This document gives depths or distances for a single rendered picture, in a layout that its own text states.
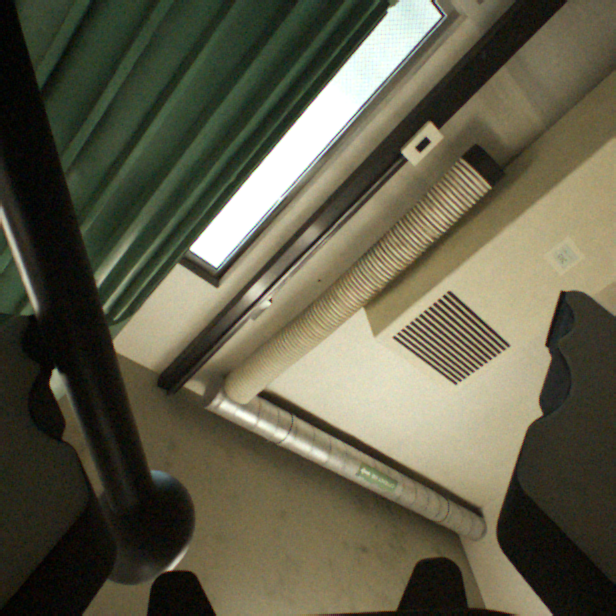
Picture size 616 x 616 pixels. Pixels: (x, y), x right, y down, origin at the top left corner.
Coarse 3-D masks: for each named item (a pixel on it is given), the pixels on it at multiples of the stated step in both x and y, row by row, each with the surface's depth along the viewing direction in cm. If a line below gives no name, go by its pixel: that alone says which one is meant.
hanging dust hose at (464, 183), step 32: (480, 160) 148; (448, 192) 153; (480, 192) 152; (416, 224) 159; (448, 224) 160; (384, 256) 166; (416, 256) 166; (352, 288) 172; (320, 320) 179; (256, 352) 195; (288, 352) 187; (224, 384) 202; (256, 384) 195
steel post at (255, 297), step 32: (544, 0) 131; (512, 32) 135; (480, 64) 139; (448, 96) 144; (416, 128) 148; (384, 160) 154; (416, 160) 152; (352, 192) 159; (320, 224) 165; (288, 256) 171; (256, 288) 178; (224, 320) 186; (192, 352) 194; (160, 384) 203
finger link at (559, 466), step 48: (576, 336) 9; (576, 384) 8; (528, 432) 7; (576, 432) 7; (528, 480) 6; (576, 480) 6; (528, 528) 6; (576, 528) 6; (528, 576) 7; (576, 576) 6
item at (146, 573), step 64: (0, 0) 7; (0, 64) 8; (0, 128) 8; (0, 192) 8; (64, 192) 9; (64, 256) 9; (64, 320) 10; (64, 384) 11; (128, 448) 13; (128, 512) 14; (192, 512) 15; (128, 576) 14
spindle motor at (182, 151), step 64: (64, 0) 12; (128, 0) 12; (192, 0) 13; (256, 0) 14; (320, 0) 15; (384, 0) 17; (64, 64) 13; (128, 64) 13; (192, 64) 14; (256, 64) 15; (320, 64) 17; (64, 128) 14; (128, 128) 15; (192, 128) 16; (256, 128) 18; (128, 192) 17; (192, 192) 18; (0, 256) 16; (128, 256) 19; (0, 320) 18; (128, 320) 25
